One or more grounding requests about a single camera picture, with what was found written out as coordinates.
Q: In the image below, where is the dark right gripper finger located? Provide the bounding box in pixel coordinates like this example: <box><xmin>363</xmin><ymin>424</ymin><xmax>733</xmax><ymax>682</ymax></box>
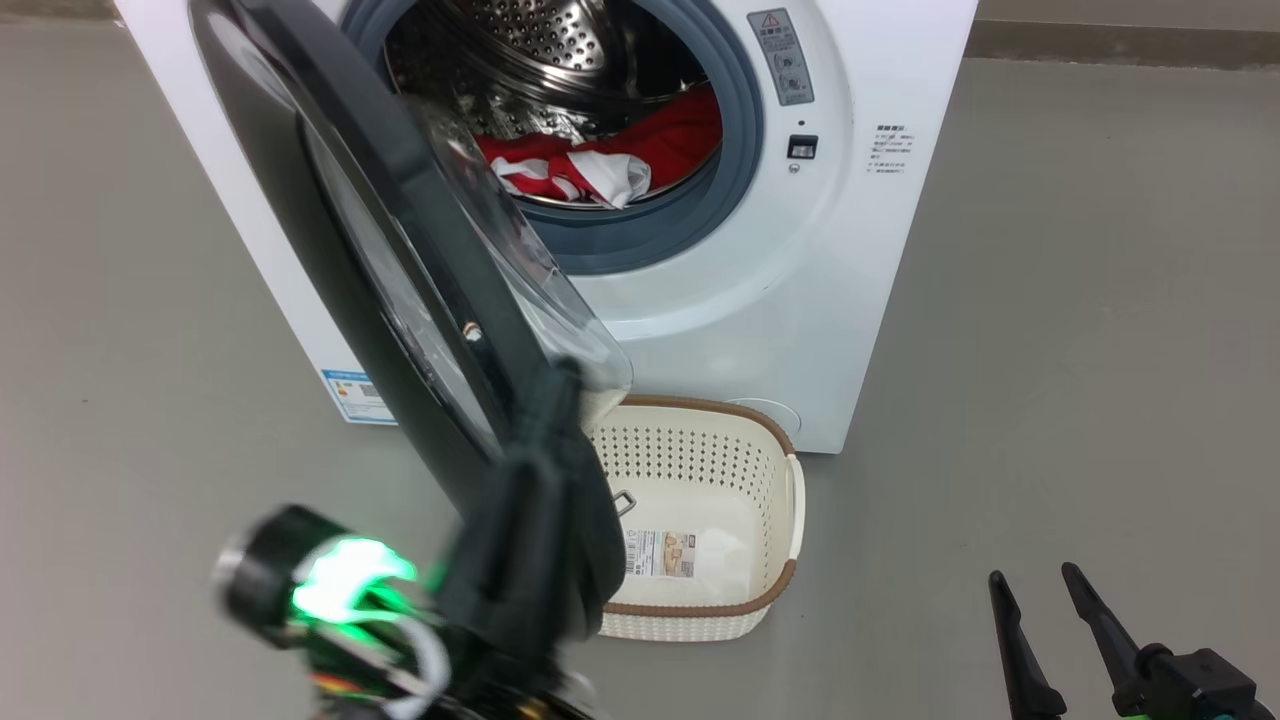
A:
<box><xmin>988</xmin><ymin>570</ymin><xmax>1068</xmax><ymax>720</ymax></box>
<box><xmin>1062</xmin><ymin>562</ymin><xmax>1151</xmax><ymax>717</ymax></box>

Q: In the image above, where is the round drain filter cover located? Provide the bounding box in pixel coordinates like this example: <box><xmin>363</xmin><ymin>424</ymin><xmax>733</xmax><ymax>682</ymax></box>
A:
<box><xmin>725</xmin><ymin>398</ymin><xmax>803</xmax><ymax>448</ymax></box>

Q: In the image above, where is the red garment large white panel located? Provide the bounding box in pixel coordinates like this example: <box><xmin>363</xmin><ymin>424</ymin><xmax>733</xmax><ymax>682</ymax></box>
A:
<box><xmin>560</xmin><ymin>85</ymin><xmax>724</xmax><ymax>189</ymax></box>

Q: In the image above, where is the cream perforated basket brown rim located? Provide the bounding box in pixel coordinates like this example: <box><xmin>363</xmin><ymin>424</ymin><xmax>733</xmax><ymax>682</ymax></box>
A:
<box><xmin>585</xmin><ymin>395</ymin><xmax>806</xmax><ymax>643</ymax></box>

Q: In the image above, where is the grey warning sticker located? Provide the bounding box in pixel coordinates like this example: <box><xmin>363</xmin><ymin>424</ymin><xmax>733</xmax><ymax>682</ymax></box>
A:
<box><xmin>747</xmin><ymin>8</ymin><xmax>817</xmax><ymax>107</ymax></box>

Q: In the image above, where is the white front-load washing machine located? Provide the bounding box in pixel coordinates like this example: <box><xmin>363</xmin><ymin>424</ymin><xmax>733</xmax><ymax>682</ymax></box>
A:
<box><xmin>113</xmin><ymin>0</ymin><xmax>979</xmax><ymax>456</ymax></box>

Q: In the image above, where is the black round washer door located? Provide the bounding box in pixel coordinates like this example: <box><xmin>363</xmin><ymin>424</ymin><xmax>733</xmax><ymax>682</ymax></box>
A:
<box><xmin>188</xmin><ymin>0</ymin><xmax>636</xmax><ymax>561</ymax></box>

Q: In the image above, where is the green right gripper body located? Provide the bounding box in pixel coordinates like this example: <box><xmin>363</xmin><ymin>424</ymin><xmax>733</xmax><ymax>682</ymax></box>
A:
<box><xmin>1118</xmin><ymin>645</ymin><xmax>1179</xmax><ymax>720</ymax></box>

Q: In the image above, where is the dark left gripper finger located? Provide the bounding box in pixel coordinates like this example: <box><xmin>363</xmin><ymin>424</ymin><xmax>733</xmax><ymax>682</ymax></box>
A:
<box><xmin>500</xmin><ymin>358</ymin><xmax>591</xmax><ymax>561</ymax></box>

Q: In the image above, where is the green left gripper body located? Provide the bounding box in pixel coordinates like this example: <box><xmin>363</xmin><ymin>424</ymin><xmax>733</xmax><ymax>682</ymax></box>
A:
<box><xmin>215</xmin><ymin>470</ymin><xmax>626</xmax><ymax>720</ymax></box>

